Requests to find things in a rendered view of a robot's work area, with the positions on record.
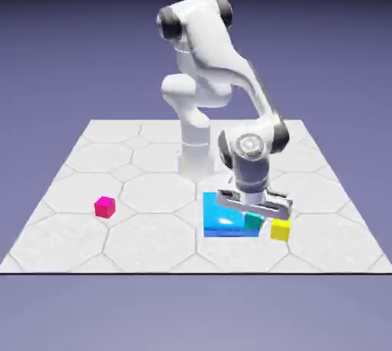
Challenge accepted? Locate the large blue box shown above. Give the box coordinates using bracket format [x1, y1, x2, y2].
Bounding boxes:
[202, 192, 261, 238]

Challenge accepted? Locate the small teal cube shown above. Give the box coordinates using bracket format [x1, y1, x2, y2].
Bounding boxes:
[243, 212, 265, 231]

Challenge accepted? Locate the small yellow cube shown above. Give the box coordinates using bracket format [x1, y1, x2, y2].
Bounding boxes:
[269, 218, 292, 242]

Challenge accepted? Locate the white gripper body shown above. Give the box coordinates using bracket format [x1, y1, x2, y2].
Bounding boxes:
[216, 189, 294, 221]

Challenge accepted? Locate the small pink cube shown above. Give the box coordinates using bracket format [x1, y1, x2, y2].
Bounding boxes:
[93, 195, 116, 219]

